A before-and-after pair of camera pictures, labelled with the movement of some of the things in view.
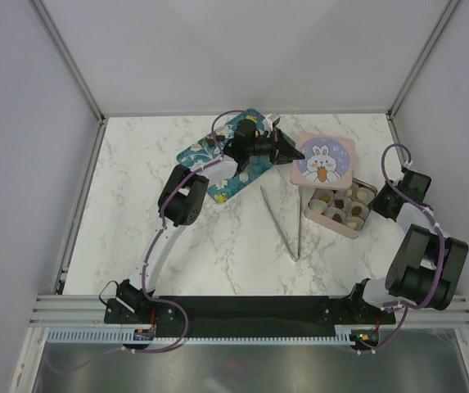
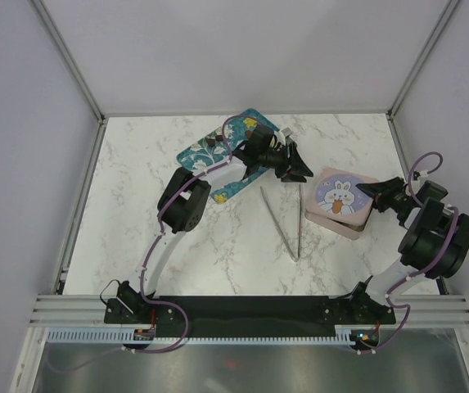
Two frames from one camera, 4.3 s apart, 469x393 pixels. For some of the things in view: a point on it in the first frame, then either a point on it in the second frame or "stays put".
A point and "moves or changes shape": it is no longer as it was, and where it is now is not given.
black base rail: (146, 317) stays put
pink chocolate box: (342, 210) moves or changes shape
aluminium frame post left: (66, 51) stays put
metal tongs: (295, 259) stays put
